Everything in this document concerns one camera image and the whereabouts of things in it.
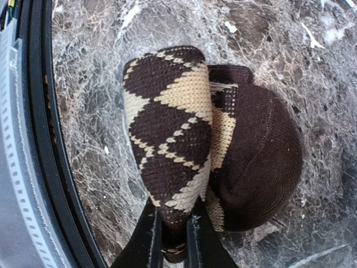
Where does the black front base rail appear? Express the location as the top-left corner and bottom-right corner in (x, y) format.
(16, 1), (106, 267)

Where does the white slotted cable duct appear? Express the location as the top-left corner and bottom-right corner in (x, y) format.
(1, 23), (69, 267)

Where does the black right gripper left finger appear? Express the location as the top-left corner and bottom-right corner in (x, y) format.
(111, 205), (163, 268)

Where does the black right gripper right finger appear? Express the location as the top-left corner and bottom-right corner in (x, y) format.
(185, 199), (238, 268)

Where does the brown argyle sock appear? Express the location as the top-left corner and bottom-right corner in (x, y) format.
(123, 46), (303, 263)

